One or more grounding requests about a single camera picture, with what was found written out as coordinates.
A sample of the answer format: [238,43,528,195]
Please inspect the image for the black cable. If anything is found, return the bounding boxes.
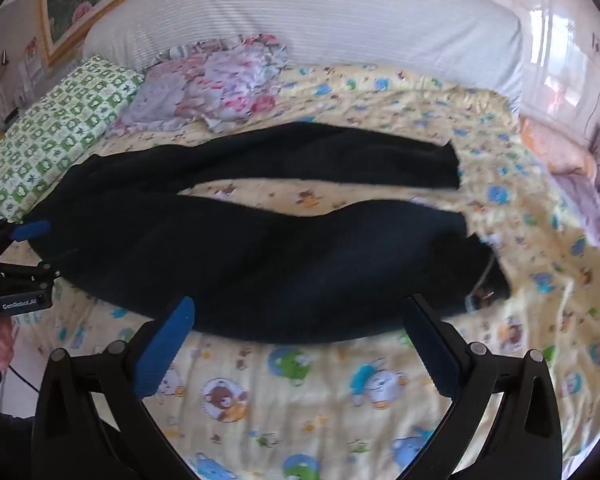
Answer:
[4,364,40,397]

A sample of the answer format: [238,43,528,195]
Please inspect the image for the yellow bear print blanket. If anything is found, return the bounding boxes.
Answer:
[10,62,600,480]

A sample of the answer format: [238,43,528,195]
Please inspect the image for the black pants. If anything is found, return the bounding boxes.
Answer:
[22,121,513,346]

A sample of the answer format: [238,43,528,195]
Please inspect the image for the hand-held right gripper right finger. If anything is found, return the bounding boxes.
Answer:
[402,294,563,480]

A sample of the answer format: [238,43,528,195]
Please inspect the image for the white striped headboard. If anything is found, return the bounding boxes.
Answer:
[82,0,526,111]

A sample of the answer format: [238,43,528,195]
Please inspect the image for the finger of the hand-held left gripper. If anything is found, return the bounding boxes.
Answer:
[0,259,63,281]
[9,220,52,242]

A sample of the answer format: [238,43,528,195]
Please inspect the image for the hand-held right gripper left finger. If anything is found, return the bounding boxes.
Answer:
[31,296,197,480]

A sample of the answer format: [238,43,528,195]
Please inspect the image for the lilac cloth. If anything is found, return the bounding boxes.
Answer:
[550,170,600,261]

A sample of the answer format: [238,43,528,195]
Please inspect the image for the pink floral pillow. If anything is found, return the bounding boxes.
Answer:
[112,34,291,133]

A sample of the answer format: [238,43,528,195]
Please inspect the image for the green white patterned pillow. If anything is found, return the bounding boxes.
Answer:
[0,55,146,223]

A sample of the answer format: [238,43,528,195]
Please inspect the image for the peach pillow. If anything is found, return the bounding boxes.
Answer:
[520,115,600,181]

